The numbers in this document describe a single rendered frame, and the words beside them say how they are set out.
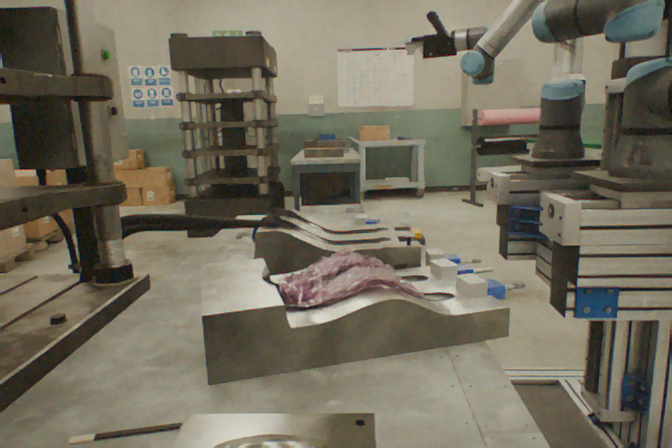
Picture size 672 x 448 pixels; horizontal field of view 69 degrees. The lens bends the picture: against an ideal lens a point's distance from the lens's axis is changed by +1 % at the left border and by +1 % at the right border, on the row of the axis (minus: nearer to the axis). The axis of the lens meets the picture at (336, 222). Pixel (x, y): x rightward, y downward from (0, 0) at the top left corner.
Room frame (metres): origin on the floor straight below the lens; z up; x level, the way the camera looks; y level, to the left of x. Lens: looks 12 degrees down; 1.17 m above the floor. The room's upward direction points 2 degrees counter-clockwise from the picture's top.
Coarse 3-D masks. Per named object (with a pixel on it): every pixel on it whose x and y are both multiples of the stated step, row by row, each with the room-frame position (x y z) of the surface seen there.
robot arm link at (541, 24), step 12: (552, 0) 0.92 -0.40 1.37; (564, 0) 0.89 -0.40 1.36; (576, 0) 0.86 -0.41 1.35; (540, 12) 0.93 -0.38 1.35; (552, 12) 0.90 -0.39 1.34; (564, 12) 0.88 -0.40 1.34; (576, 12) 0.85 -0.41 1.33; (540, 24) 0.93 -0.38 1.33; (552, 24) 0.90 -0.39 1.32; (564, 24) 0.88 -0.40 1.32; (576, 24) 0.86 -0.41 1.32; (540, 36) 0.94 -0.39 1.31; (552, 36) 0.91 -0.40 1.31; (564, 36) 0.90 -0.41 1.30; (576, 36) 0.88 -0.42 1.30
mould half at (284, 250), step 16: (304, 224) 1.20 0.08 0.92; (320, 224) 1.28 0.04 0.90; (368, 224) 1.31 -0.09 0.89; (384, 224) 1.29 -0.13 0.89; (400, 224) 1.28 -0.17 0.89; (240, 240) 1.28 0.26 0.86; (256, 240) 1.07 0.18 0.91; (272, 240) 1.07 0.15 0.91; (288, 240) 1.06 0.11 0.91; (304, 240) 1.06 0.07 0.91; (224, 256) 1.12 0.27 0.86; (240, 256) 1.12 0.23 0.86; (256, 256) 1.07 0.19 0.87; (272, 256) 1.07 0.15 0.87; (288, 256) 1.06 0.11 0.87; (304, 256) 1.06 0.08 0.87; (320, 256) 1.06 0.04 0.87; (368, 256) 1.06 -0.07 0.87; (384, 256) 1.05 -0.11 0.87; (400, 256) 1.05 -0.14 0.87; (416, 256) 1.05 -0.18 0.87; (272, 272) 1.07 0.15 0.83; (288, 272) 1.06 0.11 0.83
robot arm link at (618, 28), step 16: (592, 0) 0.83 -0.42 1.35; (608, 0) 0.80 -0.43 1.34; (624, 0) 0.78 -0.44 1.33; (640, 0) 0.76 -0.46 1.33; (656, 0) 0.76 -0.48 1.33; (592, 16) 0.83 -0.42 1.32; (608, 16) 0.80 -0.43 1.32; (624, 16) 0.77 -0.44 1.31; (640, 16) 0.76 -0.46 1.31; (656, 16) 0.77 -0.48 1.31; (592, 32) 0.85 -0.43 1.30; (608, 32) 0.80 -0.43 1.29; (624, 32) 0.77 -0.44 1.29; (640, 32) 0.77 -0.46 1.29; (656, 32) 0.77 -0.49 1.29
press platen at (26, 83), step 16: (0, 80) 0.97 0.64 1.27; (16, 80) 1.00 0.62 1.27; (32, 80) 1.05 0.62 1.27; (48, 80) 1.08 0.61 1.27; (64, 80) 1.11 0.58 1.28; (80, 80) 1.13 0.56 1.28; (96, 80) 1.16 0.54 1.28; (112, 80) 1.21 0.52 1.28; (16, 96) 1.02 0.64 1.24; (32, 96) 1.05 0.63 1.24; (48, 96) 1.10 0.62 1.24; (64, 96) 1.13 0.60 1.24; (80, 96) 1.15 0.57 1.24; (96, 96) 1.16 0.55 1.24; (112, 96) 1.20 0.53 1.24
